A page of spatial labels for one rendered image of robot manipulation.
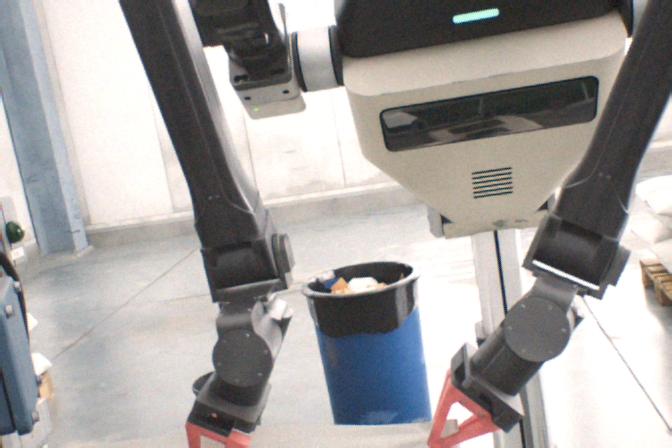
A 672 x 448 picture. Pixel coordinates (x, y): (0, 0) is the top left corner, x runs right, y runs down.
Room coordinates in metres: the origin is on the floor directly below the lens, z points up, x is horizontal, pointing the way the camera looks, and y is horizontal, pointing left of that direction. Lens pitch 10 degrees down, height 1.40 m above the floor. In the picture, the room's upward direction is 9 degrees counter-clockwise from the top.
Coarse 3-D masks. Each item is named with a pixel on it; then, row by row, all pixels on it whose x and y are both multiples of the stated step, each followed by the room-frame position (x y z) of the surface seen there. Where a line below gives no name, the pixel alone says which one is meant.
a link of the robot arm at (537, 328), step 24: (528, 264) 0.75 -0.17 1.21; (624, 264) 0.72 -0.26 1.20; (552, 288) 0.67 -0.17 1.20; (576, 288) 0.69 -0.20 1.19; (600, 288) 0.72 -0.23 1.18; (528, 312) 0.67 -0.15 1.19; (552, 312) 0.66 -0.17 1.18; (504, 336) 0.67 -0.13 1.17; (528, 336) 0.67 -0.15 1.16; (552, 336) 0.66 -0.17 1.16; (528, 360) 0.66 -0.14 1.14
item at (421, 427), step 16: (256, 432) 0.84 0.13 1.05; (272, 432) 0.83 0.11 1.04; (288, 432) 0.82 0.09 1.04; (304, 432) 0.82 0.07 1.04; (320, 432) 0.81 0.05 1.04; (336, 432) 0.80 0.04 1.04; (352, 432) 0.78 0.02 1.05; (368, 432) 0.78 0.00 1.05; (384, 432) 0.78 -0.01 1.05; (400, 432) 0.78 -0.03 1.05; (416, 432) 0.77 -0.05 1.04; (448, 432) 0.77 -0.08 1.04
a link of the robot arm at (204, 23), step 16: (192, 0) 0.97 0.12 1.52; (208, 0) 0.96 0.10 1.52; (224, 0) 0.96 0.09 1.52; (240, 0) 0.97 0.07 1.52; (256, 0) 0.99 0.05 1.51; (272, 0) 1.03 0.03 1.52; (192, 16) 1.00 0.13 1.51; (208, 16) 1.00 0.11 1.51; (272, 16) 1.00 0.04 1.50; (208, 32) 1.01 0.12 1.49; (272, 32) 1.03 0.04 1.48
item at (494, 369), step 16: (496, 336) 0.75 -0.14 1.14; (464, 352) 0.79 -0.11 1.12; (480, 352) 0.76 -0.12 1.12; (496, 352) 0.74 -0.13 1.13; (512, 352) 0.73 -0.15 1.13; (480, 368) 0.74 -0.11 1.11; (496, 368) 0.74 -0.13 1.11; (512, 368) 0.73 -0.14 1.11; (528, 368) 0.73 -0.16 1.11; (464, 384) 0.72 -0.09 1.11; (480, 384) 0.71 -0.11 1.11; (496, 384) 0.73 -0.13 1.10; (512, 384) 0.73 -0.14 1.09; (496, 400) 0.71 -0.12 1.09; (512, 400) 0.73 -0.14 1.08; (512, 416) 0.71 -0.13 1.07
